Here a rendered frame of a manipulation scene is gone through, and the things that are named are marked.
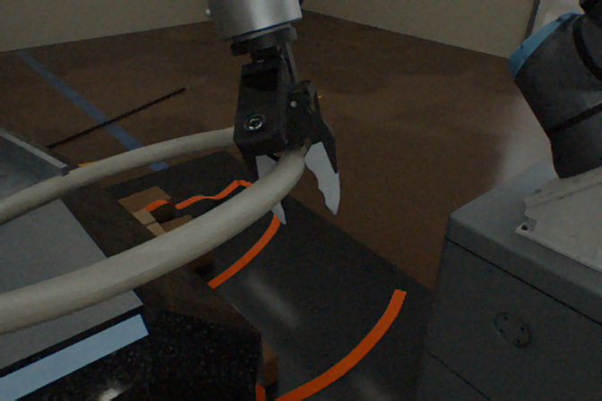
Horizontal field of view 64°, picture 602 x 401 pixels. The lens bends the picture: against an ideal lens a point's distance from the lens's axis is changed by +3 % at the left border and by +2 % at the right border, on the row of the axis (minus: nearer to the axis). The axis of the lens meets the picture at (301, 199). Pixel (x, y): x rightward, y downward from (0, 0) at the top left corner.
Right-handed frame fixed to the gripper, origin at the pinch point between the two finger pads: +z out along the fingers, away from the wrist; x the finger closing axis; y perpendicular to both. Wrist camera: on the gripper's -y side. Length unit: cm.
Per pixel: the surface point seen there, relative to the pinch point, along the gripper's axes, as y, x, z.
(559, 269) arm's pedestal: 32, -36, 34
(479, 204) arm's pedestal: 53, -27, 28
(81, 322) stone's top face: 11.6, 45.5, 17.0
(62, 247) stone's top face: 30, 58, 10
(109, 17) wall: 518, 284, -72
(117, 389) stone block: 6.6, 40.3, 27.6
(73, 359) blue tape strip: 7, 45, 21
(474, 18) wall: 511, -113, 31
